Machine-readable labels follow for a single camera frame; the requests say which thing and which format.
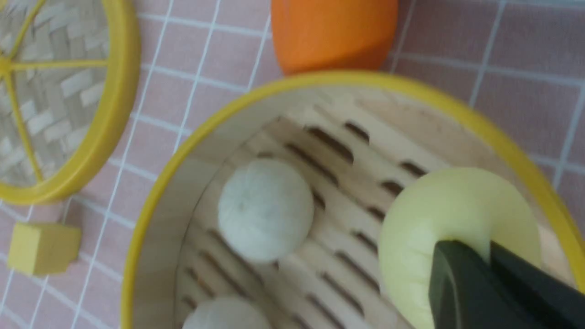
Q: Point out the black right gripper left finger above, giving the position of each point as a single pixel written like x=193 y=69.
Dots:
x=465 y=294

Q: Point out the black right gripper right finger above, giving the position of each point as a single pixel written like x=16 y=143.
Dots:
x=549 y=301

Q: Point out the yellow bun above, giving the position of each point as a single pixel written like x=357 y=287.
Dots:
x=465 y=204

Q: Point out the white bun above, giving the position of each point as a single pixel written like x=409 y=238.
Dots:
x=266 y=210
x=226 y=313

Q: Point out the yellow bamboo steamer tray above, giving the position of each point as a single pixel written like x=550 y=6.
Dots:
x=358 y=138

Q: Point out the yellow woven steamer lid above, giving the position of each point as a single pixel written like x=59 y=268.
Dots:
x=69 y=76

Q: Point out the pink checked tablecloth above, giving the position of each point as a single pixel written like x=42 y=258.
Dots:
x=520 y=63

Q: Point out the orange fruit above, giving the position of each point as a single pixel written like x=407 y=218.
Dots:
x=312 y=35

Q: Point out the yellow cube block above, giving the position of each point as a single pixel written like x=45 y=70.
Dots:
x=43 y=248

